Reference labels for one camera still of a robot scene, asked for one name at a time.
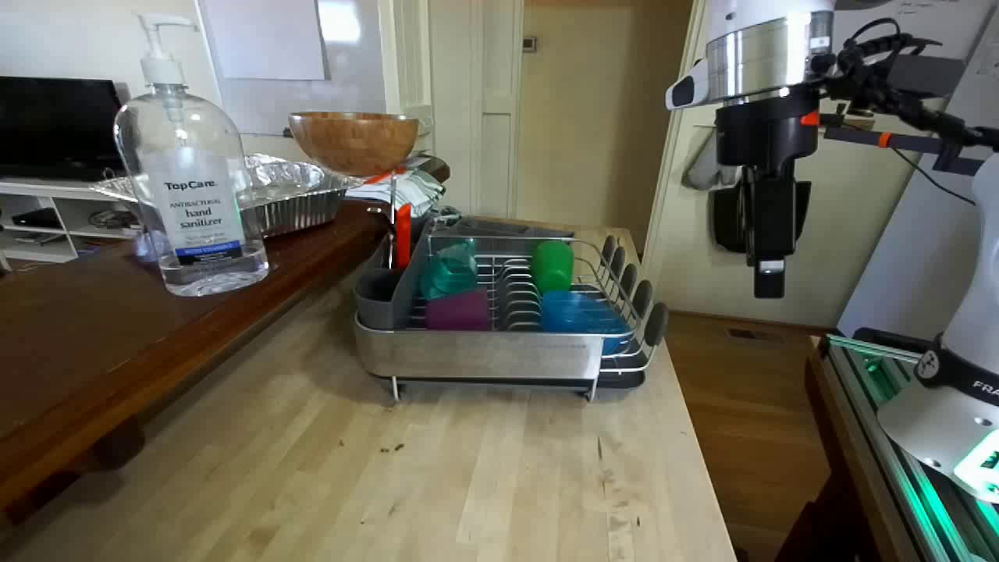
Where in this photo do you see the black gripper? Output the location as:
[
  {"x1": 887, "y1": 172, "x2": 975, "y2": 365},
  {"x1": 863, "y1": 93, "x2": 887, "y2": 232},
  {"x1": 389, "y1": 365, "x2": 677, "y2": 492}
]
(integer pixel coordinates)
[{"x1": 716, "y1": 88, "x2": 822, "y2": 303}]

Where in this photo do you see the steel dish drying rack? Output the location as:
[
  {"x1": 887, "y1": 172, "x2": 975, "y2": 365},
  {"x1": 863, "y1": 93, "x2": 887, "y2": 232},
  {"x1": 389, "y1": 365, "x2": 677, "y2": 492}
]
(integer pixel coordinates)
[{"x1": 350, "y1": 216, "x2": 670, "y2": 407}]

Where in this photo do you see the grey oven mitt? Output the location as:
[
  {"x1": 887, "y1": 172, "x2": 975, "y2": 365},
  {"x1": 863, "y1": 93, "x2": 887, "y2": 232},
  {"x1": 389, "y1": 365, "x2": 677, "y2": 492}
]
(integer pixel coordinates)
[{"x1": 679, "y1": 128, "x2": 744, "y2": 198}]

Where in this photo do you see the large white panel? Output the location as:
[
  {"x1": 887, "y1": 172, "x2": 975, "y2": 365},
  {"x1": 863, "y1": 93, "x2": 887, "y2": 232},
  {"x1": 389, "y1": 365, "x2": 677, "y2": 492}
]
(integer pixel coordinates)
[{"x1": 833, "y1": 0, "x2": 999, "y2": 346}]

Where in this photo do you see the blue plastic cup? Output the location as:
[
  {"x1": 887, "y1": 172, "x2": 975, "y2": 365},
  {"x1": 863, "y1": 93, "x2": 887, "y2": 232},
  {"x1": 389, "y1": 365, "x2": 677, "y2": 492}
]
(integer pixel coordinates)
[{"x1": 536, "y1": 289, "x2": 632, "y2": 337}]

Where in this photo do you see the black rod with orange clamps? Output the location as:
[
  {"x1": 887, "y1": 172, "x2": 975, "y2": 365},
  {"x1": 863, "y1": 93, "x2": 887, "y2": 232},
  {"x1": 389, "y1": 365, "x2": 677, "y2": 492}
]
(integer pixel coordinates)
[{"x1": 822, "y1": 104, "x2": 999, "y2": 180}]

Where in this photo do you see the green plastic cup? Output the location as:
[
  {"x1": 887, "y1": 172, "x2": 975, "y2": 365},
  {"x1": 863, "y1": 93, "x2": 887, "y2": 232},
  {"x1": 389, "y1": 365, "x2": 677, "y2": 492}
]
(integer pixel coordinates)
[{"x1": 528, "y1": 241, "x2": 576, "y2": 294}]

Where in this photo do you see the grey cutlery tray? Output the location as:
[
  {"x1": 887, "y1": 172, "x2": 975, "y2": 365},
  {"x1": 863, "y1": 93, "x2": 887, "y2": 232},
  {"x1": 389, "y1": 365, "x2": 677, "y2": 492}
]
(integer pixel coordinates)
[{"x1": 432, "y1": 212, "x2": 581, "y2": 241}]

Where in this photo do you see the purple plastic cup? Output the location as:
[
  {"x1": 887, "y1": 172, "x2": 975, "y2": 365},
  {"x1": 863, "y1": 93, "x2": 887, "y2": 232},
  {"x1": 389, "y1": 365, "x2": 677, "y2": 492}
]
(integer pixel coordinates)
[{"x1": 422, "y1": 289, "x2": 495, "y2": 335}]

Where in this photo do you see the teal plastic cup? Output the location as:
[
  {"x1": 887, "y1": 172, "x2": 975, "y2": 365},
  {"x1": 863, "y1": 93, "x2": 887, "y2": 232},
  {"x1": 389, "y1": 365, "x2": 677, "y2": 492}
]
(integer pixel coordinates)
[{"x1": 417, "y1": 234, "x2": 481, "y2": 305}]

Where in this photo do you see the white door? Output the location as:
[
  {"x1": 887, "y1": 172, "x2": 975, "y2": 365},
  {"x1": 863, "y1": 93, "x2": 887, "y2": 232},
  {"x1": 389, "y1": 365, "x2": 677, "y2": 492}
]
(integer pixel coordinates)
[{"x1": 375, "y1": 0, "x2": 528, "y2": 225}]

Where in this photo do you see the orange kitchen utensil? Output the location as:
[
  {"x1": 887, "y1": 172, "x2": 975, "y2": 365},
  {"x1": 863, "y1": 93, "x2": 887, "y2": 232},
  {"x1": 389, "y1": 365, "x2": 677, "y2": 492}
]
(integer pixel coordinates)
[{"x1": 389, "y1": 204, "x2": 414, "y2": 275}]

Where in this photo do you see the foil snack bag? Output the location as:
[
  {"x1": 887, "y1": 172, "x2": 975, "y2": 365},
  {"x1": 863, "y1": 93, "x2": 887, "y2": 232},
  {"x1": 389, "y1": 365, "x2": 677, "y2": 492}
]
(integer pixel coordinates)
[{"x1": 342, "y1": 153, "x2": 449, "y2": 221}]

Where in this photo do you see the grey utensil holder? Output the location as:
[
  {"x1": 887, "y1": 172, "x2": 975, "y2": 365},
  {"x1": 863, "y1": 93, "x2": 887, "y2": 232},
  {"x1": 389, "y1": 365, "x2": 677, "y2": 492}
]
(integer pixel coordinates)
[{"x1": 351, "y1": 232, "x2": 432, "y2": 335}]

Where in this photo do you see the brown wooden bowl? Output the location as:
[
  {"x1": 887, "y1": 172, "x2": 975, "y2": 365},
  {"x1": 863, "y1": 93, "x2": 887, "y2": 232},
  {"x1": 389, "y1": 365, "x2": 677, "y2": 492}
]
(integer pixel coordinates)
[{"x1": 288, "y1": 111, "x2": 427, "y2": 180}]

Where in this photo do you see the aluminium foil tray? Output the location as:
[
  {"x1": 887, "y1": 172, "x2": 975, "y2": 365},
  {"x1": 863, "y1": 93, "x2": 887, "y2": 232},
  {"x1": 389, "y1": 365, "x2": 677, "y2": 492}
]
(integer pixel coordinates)
[{"x1": 95, "y1": 153, "x2": 351, "y2": 244}]

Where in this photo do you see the clear hand sanitizer pump bottle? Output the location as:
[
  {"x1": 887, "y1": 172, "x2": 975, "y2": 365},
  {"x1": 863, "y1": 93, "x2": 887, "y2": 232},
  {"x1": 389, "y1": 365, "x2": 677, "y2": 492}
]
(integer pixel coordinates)
[{"x1": 110, "y1": 10, "x2": 276, "y2": 303}]

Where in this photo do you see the dark brown wooden table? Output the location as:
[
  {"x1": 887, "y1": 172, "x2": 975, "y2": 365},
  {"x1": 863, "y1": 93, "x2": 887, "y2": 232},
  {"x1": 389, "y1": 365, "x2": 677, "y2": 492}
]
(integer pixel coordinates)
[{"x1": 0, "y1": 200, "x2": 389, "y2": 527}]

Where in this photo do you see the white shelf unit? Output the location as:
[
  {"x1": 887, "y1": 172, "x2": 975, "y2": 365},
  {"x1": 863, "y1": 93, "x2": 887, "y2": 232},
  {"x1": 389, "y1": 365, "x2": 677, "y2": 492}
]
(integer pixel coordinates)
[{"x1": 0, "y1": 174, "x2": 151, "y2": 270}]

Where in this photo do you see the black monitor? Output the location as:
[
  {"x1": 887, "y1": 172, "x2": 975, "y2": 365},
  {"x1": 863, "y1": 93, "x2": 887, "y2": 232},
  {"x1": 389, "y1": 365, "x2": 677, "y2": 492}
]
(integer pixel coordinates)
[{"x1": 0, "y1": 71, "x2": 131, "y2": 183}]

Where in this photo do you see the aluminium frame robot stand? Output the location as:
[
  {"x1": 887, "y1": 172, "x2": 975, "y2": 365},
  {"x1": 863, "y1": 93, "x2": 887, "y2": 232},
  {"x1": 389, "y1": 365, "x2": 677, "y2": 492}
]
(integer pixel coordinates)
[{"x1": 774, "y1": 327, "x2": 999, "y2": 562}]

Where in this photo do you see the silver robot mount plate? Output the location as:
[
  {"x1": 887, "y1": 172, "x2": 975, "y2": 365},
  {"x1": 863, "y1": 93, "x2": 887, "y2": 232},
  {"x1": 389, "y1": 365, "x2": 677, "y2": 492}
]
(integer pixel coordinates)
[{"x1": 873, "y1": 377, "x2": 999, "y2": 509}]

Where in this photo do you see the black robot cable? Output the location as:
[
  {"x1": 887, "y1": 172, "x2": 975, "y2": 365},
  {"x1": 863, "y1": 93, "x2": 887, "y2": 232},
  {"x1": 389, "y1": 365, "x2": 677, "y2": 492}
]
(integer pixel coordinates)
[{"x1": 823, "y1": 14, "x2": 999, "y2": 212}]

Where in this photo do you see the white wall board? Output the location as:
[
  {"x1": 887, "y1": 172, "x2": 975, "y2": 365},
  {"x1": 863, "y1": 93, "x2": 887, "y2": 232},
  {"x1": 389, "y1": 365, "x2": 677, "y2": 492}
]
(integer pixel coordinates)
[{"x1": 192, "y1": 0, "x2": 332, "y2": 84}]

